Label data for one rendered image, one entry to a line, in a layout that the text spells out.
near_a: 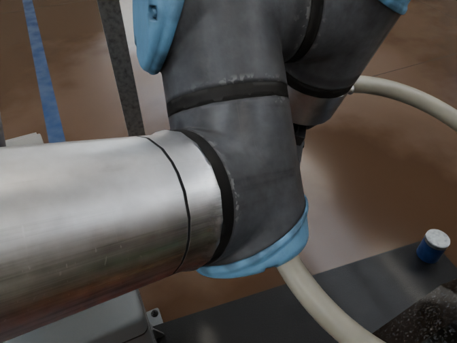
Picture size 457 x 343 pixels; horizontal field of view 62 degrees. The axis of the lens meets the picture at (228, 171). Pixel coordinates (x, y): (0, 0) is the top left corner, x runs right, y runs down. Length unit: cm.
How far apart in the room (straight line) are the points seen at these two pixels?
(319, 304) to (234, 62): 30
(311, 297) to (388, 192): 180
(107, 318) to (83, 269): 60
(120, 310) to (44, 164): 61
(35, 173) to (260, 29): 16
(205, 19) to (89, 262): 16
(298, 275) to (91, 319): 44
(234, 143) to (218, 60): 5
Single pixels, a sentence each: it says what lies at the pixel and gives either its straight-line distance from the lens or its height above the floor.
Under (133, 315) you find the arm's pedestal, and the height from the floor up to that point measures 85.
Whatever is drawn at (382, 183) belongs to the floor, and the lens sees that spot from 227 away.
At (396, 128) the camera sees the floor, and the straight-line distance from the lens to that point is 269.
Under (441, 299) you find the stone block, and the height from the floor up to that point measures 73.
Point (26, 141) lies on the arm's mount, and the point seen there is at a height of 107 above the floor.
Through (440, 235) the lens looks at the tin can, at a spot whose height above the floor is 15.
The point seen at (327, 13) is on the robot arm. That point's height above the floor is 141.
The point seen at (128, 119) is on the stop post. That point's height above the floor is 44.
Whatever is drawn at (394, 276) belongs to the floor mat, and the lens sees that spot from 189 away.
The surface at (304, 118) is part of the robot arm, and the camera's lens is 39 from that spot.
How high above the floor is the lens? 152
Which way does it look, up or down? 44 degrees down
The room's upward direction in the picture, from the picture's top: straight up
